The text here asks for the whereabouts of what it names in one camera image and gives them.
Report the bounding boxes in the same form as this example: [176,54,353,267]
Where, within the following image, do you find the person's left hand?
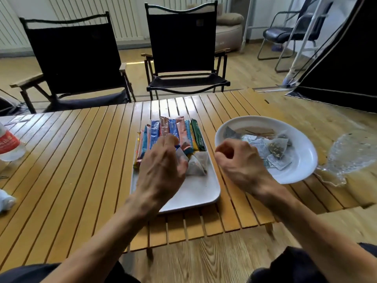
[135,134,189,214]

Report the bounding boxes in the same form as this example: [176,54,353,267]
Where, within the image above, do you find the person's right hand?
[214,138,283,201]

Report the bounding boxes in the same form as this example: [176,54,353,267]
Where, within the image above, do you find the pyramid mesh tea bag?
[267,137,290,160]
[175,147,190,164]
[193,151,210,172]
[185,157,208,177]

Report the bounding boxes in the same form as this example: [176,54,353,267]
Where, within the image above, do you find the pile of grey sachets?
[223,126,295,171]

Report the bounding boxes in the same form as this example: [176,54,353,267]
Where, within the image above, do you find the grey rectangular tray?
[129,119,221,214]

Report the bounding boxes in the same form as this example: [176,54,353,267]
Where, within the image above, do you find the row of colourful stick packets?
[133,116,207,170]

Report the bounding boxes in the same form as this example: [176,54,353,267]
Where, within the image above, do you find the person's left forearm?
[41,197,159,283]

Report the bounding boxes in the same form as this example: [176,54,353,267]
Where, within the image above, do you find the person's right forearm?
[262,185,377,283]

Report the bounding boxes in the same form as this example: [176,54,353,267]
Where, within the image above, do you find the person's right leg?
[247,243,377,283]

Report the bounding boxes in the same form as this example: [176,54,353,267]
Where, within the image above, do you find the person's leg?
[247,243,377,283]
[0,261,133,283]

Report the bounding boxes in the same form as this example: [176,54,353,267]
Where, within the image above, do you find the person's left leg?
[0,261,133,283]

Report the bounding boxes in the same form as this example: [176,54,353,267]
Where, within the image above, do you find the white round bowl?
[214,116,318,185]

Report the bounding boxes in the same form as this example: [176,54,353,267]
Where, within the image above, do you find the clear patterned glass cup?
[315,129,377,187]

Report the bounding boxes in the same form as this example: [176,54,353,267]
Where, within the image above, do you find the beige inflatable sofa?
[215,2,245,52]

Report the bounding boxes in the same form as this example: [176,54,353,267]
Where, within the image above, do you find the black folding chair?
[141,0,231,101]
[9,11,137,114]

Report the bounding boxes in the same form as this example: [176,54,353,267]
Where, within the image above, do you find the black office chair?
[257,0,333,73]

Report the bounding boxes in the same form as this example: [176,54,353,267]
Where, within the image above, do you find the black fabric backdrop panel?
[0,90,30,117]
[285,0,377,113]

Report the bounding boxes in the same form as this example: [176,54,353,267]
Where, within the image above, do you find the small white pen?
[5,114,35,126]

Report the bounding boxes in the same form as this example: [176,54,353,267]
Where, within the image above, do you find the clear bottle with red cap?
[0,122,27,162]

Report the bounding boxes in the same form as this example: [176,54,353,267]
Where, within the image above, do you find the crumpled white tissue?
[0,188,18,214]

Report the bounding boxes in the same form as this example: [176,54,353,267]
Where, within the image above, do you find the thin reddish brown strings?
[244,129,276,138]

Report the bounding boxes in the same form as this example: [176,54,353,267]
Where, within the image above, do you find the white metal frame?
[240,0,329,86]

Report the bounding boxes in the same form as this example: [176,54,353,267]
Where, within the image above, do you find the white wall radiator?
[0,0,146,52]

